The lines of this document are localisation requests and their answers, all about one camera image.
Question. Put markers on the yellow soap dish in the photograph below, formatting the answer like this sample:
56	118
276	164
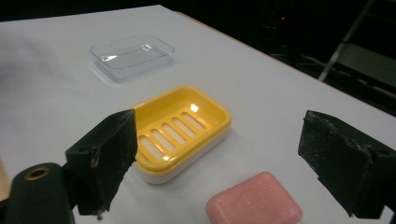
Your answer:
177	133

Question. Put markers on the pink soap bar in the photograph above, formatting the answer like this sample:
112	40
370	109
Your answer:
253	200

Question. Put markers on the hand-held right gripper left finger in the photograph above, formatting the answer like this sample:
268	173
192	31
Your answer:
102	161

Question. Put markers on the clear plastic lid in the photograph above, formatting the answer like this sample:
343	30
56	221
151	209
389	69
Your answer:
132	57

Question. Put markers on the metal stand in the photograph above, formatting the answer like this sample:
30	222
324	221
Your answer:
358	46

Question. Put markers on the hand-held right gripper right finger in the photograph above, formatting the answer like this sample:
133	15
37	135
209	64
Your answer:
345	165

